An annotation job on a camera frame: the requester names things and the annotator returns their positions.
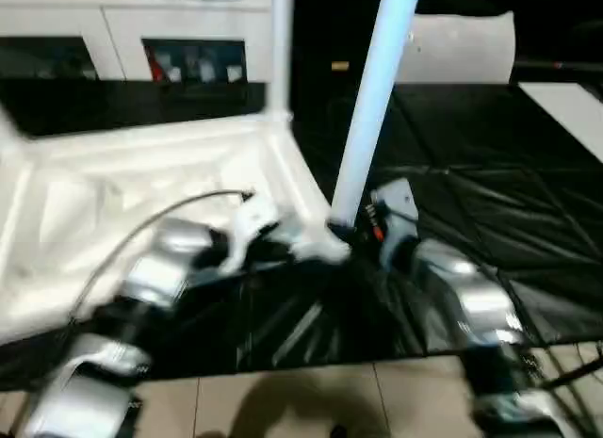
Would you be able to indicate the black cabinet with gold label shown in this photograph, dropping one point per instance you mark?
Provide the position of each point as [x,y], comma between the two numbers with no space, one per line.
[320,33]

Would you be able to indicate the black metal rod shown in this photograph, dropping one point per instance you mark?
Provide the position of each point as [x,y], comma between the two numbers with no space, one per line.
[570,374]

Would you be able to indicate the white flat board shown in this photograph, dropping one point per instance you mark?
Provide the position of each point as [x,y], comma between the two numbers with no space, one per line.
[565,113]

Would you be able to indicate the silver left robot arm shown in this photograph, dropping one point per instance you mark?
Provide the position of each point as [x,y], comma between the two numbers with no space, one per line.
[155,273]

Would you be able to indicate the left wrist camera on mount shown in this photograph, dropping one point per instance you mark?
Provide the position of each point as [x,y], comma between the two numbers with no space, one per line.
[249,216]

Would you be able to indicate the dark brown rounded object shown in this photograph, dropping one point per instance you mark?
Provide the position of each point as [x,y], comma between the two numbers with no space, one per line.
[339,431]

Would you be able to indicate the white cabinet with glass doors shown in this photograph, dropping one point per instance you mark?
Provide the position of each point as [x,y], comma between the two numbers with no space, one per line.
[118,23]

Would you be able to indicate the white plastic table top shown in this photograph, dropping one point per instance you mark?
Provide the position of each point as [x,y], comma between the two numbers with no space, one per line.
[118,174]

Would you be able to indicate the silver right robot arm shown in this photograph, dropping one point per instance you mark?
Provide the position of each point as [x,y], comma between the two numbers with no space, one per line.
[480,296]

